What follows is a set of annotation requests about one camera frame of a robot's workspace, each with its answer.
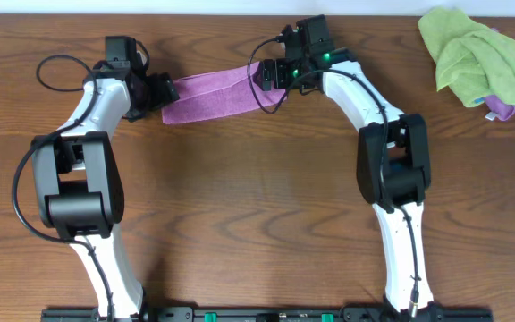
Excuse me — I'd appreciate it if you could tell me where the purple cloth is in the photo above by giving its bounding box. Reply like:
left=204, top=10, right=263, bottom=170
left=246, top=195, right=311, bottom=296
left=161, top=61, right=288, bottom=126
left=484, top=95, right=515, bottom=122

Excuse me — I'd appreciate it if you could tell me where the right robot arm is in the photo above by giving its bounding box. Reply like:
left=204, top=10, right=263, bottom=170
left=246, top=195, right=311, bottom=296
left=248, top=15, right=434, bottom=319

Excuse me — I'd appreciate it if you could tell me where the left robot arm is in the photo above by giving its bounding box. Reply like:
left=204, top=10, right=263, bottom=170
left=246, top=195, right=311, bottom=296
left=27, top=36, right=179, bottom=321

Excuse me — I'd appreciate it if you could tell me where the green cloth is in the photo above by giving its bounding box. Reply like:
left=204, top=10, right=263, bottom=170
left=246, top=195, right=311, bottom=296
left=418, top=7, right=515, bottom=108

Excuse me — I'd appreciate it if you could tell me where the right black cable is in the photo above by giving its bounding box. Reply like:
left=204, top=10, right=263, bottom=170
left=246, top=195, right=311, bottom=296
left=246, top=36, right=422, bottom=314

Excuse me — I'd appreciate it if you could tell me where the black cable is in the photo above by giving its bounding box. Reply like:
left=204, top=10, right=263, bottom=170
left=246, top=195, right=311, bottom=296
left=246, top=36, right=422, bottom=314
left=11, top=38, right=151, bottom=321

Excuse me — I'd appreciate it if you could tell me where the left black cable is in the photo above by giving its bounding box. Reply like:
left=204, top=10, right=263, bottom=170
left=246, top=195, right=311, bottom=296
left=11, top=38, right=151, bottom=321

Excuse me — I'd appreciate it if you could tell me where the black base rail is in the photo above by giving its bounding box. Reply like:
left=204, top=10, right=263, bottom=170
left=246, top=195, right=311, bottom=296
left=39, top=305, right=494, bottom=322

